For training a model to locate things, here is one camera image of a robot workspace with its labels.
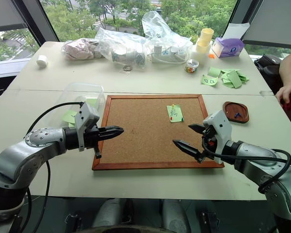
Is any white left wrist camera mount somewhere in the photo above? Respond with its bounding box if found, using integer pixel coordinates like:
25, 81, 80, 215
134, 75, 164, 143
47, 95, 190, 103
75, 101, 100, 152

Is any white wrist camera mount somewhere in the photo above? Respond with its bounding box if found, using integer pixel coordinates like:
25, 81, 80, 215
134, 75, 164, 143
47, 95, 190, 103
203, 109, 233, 165
75, 101, 100, 152

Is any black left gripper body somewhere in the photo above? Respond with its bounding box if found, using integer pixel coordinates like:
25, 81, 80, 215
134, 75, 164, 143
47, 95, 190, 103
83, 125, 102, 159

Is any light green piece with markings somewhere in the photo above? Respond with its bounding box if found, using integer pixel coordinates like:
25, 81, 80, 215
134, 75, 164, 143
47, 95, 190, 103
200, 75, 219, 86

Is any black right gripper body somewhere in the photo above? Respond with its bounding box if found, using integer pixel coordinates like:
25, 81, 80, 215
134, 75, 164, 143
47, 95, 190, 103
201, 125, 218, 159

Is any dark wooden tray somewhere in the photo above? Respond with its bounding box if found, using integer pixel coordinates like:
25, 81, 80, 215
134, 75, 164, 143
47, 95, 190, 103
222, 101, 250, 124

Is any green note with writing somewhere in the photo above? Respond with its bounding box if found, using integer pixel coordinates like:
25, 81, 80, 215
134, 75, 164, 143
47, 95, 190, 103
166, 104, 185, 124

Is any small cup of pins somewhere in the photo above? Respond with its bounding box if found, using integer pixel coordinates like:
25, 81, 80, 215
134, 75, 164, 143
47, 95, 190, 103
184, 58, 200, 74

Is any purple tissue box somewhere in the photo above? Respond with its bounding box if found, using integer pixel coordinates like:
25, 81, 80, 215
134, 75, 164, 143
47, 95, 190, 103
211, 36, 245, 59

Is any cream plastic cup stack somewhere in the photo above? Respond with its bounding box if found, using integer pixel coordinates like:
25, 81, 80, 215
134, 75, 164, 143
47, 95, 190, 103
195, 28, 214, 53

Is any clear plastic container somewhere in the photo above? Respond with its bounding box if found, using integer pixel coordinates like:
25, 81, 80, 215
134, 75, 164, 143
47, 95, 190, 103
55, 82, 106, 128

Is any white power strip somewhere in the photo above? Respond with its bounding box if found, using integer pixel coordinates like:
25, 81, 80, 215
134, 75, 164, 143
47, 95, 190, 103
150, 45, 188, 64

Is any white tape roll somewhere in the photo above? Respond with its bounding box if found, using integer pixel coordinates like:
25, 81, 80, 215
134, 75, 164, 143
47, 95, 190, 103
36, 54, 49, 68

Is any large clear plastic bag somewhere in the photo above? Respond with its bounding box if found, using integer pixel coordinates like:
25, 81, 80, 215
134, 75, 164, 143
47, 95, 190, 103
141, 10, 194, 65

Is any person's bare hand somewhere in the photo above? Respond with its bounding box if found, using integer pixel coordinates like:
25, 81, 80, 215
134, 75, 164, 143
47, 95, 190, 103
275, 84, 291, 105

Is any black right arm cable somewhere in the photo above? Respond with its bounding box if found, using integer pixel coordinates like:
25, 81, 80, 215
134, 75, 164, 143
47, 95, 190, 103
201, 134, 291, 194

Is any bag of pink cloth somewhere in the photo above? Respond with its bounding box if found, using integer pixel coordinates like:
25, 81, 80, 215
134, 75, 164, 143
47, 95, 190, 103
61, 37, 103, 61

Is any grey roller window blind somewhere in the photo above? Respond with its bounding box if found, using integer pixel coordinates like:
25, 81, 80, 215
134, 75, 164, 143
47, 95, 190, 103
0, 0, 28, 33
242, 0, 291, 50

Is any wood framed cork board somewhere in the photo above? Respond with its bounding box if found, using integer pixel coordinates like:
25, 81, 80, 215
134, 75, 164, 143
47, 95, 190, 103
92, 94, 225, 171

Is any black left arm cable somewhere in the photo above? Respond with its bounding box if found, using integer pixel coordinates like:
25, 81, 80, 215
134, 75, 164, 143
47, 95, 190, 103
19, 101, 85, 233

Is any black table clamp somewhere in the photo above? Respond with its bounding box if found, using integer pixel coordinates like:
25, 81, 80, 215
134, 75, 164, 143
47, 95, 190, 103
199, 211, 221, 233
64, 213, 82, 233

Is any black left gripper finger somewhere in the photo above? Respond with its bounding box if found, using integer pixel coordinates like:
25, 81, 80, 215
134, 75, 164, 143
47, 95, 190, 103
98, 132, 124, 142
98, 125, 125, 135

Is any black bag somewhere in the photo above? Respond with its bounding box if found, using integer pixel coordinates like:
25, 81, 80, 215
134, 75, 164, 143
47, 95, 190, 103
254, 54, 283, 94

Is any white block under cups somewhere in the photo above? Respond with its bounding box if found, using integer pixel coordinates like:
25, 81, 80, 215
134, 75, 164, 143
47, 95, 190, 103
192, 40, 213, 62

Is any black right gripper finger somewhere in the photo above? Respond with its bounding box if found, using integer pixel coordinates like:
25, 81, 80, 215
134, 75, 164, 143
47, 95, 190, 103
188, 124, 207, 134
172, 139, 206, 164

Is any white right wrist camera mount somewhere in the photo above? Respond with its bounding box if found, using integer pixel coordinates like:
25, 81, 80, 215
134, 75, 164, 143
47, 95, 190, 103
203, 109, 233, 165

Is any clear bag with tape rolls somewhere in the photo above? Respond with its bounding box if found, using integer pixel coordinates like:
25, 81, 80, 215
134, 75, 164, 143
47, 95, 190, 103
95, 27, 148, 70

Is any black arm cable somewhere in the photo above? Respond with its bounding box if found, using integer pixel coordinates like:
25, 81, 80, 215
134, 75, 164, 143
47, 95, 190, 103
201, 134, 291, 194
19, 101, 85, 233

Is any small green paper scraps pile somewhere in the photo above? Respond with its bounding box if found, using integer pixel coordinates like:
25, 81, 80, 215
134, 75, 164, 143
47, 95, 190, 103
220, 69, 250, 88

